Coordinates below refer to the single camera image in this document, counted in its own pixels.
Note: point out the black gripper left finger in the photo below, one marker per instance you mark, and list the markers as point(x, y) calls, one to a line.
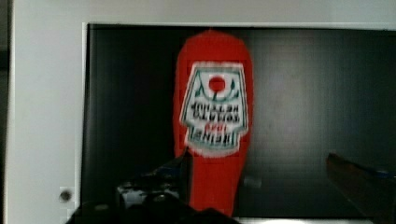
point(160, 196)

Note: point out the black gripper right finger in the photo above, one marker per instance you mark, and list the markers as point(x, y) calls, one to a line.
point(372, 192)

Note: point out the red felt ketchup bottle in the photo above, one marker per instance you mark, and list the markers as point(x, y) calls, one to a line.
point(212, 115)

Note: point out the silver toy oven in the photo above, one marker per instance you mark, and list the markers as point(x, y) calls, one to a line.
point(46, 81)

